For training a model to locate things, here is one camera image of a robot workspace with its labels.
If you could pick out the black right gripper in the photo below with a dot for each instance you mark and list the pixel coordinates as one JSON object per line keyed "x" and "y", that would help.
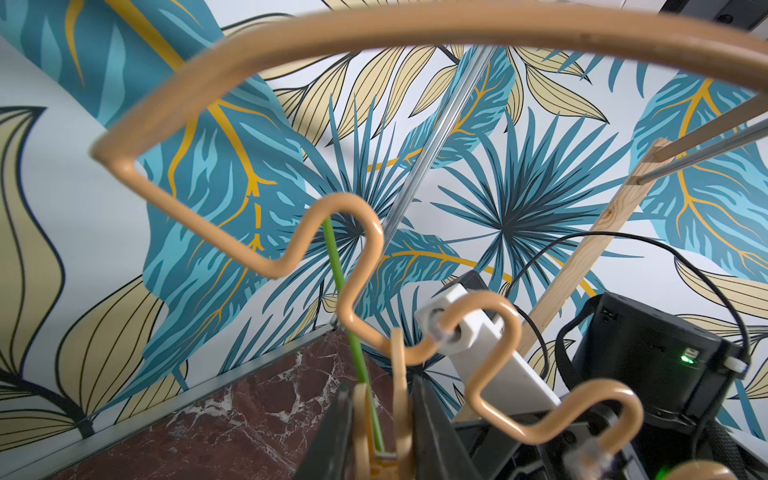
{"x": 495, "y": 455}

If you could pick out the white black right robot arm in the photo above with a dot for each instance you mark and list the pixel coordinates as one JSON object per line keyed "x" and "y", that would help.
{"x": 679, "y": 370}

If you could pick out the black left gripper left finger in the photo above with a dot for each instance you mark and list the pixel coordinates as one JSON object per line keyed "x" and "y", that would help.
{"x": 330, "y": 452}

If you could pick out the white tulip flower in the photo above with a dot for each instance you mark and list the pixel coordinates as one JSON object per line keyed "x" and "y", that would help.
{"x": 354, "y": 342}

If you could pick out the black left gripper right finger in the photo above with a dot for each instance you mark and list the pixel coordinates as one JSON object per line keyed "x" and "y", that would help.
{"x": 439, "y": 453}

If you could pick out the tan wavy clothes hanger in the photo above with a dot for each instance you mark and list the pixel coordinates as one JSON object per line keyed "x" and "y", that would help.
{"x": 533, "y": 155}

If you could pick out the wooden clothes rack frame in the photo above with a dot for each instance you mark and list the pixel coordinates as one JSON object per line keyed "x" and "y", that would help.
{"x": 662, "y": 159}

